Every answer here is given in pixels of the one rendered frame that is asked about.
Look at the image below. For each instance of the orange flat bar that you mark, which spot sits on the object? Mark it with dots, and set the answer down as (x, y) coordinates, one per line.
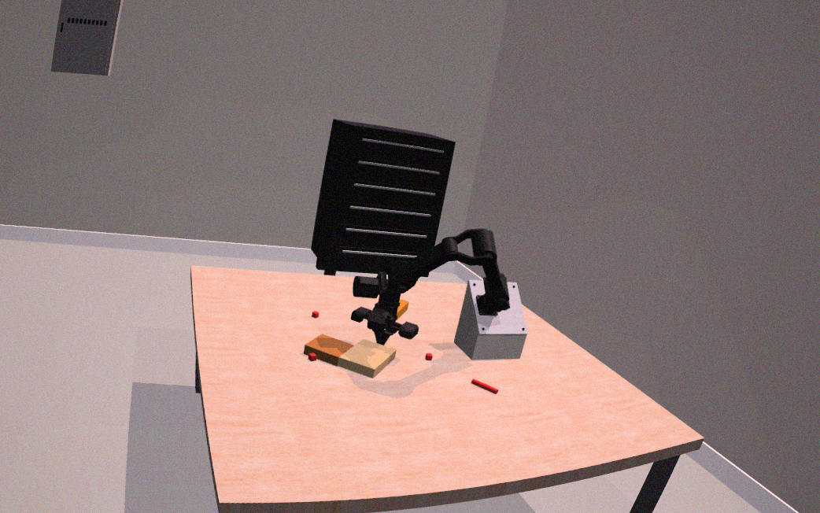
(402, 308)

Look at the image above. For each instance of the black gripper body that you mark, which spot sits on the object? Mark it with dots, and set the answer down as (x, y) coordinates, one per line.
(406, 330)

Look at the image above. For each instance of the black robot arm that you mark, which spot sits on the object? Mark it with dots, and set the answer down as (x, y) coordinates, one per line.
(402, 276)

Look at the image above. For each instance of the red cylinder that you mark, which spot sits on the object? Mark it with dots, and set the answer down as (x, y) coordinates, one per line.
(484, 386)

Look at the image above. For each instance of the brown square block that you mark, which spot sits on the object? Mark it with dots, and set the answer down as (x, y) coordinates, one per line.
(327, 349)

